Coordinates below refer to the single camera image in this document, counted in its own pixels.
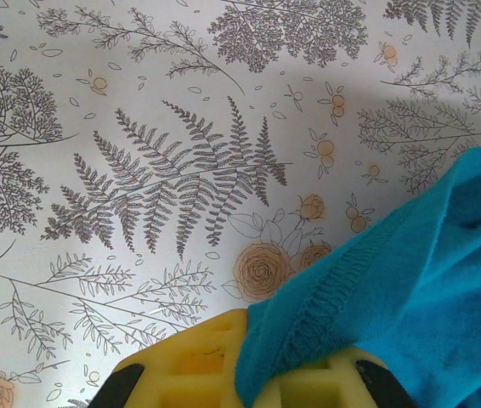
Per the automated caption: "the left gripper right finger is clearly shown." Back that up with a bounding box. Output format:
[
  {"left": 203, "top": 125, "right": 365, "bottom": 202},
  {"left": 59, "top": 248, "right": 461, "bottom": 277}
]
[{"left": 252, "top": 345, "right": 414, "bottom": 408}]

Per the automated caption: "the floral table cover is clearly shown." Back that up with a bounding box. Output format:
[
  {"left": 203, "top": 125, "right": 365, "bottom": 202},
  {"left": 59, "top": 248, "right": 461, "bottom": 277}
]
[{"left": 0, "top": 0, "right": 481, "bottom": 408}]

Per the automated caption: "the blue t-shirt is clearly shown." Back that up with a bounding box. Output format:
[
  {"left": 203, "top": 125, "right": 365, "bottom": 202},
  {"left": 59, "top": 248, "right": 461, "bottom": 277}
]
[{"left": 234, "top": 144, "right": 481, "bottom": 408}]

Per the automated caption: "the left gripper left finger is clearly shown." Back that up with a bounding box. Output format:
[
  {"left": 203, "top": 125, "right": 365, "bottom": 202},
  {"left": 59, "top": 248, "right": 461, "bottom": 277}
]
[{"left": 91, "top": 309, "right": 251, "bottom": 408}]

